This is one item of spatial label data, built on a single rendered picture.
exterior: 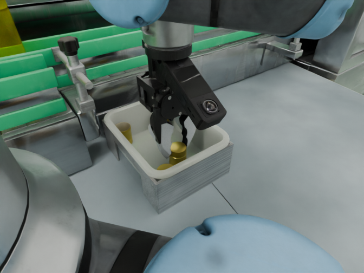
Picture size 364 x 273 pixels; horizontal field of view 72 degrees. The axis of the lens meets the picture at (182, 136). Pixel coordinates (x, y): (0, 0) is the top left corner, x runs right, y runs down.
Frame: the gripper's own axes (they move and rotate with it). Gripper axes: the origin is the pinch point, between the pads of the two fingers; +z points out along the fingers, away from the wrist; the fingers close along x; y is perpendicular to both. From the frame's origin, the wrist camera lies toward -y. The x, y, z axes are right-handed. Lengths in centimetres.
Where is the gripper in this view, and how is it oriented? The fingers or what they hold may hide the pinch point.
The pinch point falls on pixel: (177, 150)
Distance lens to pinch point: 48.6
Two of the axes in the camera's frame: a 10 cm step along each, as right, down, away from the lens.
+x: -8.1, 3.7, -4.6
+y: -5.9, -5.1, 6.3
